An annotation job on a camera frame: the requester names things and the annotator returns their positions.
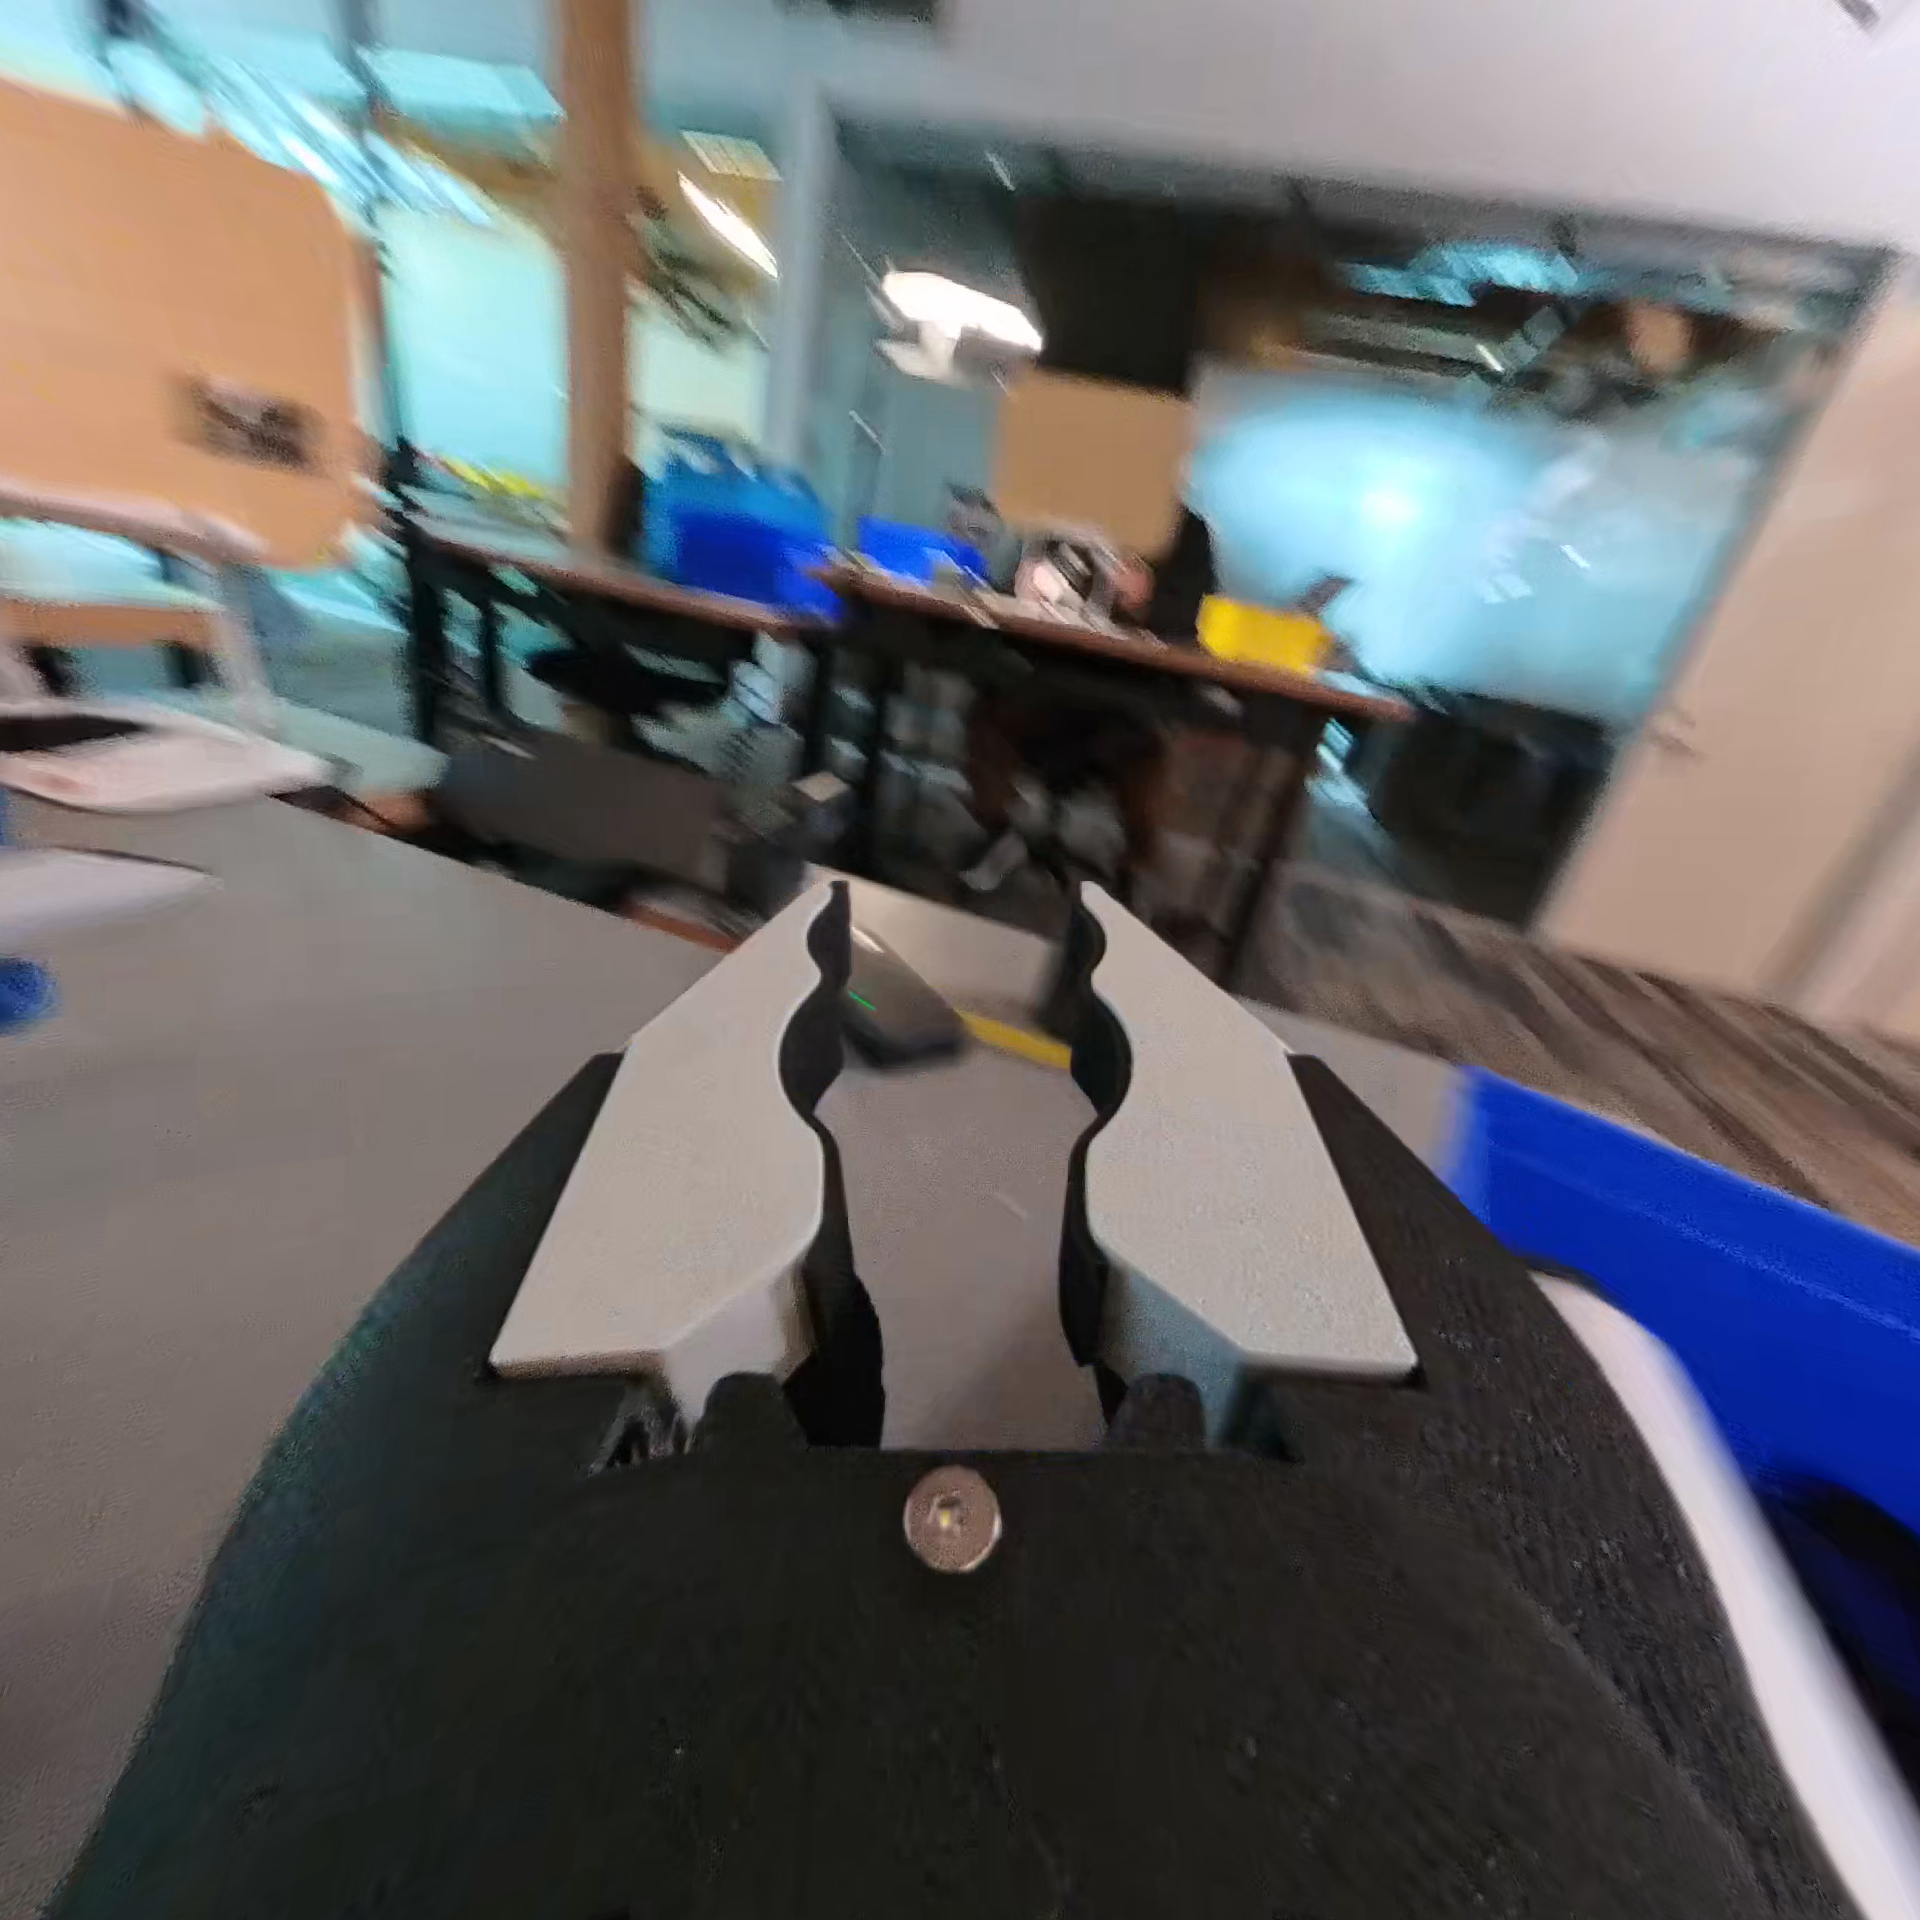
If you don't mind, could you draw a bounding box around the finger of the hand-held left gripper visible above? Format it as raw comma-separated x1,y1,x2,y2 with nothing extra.
0,841,222,949
0,713,323,812

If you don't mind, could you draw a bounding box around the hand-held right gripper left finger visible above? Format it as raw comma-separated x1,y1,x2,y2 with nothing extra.
486,879,887,1450

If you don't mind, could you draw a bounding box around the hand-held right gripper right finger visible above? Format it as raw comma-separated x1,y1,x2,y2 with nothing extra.
1059,879,1422,1453

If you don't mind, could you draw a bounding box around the yellow tape strip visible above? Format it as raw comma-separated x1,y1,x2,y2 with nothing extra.
958,1008,1078,1075

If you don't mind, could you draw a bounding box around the dark grey power bank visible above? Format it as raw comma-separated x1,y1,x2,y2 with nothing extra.
836,926,975,1071

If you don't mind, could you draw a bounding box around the dark waste bin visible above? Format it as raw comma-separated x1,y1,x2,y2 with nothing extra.
1370,691,1620,924

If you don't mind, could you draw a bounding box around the large blue bin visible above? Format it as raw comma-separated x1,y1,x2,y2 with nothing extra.
1443,1063,1920,1712

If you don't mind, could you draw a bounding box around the wooden table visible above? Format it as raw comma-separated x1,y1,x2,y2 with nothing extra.
393,508,832,751
815,562,1414,983

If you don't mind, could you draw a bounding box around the black office chair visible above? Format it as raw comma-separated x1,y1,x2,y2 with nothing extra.
525,601,758,743

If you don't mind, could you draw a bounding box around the yellow storage bin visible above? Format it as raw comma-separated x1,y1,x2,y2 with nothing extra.
1200,594,1336,674

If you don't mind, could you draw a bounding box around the stack of blue bins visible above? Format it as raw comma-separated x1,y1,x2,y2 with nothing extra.
643,440,993,619

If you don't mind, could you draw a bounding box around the beige door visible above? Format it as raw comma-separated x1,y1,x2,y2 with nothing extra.
1542,289,1920,1028

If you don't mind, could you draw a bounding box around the plain wooden post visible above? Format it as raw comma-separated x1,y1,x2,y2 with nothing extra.
560,0,650,562

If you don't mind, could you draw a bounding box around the black wall screen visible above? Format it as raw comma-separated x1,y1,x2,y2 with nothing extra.
1015,198,1205,395

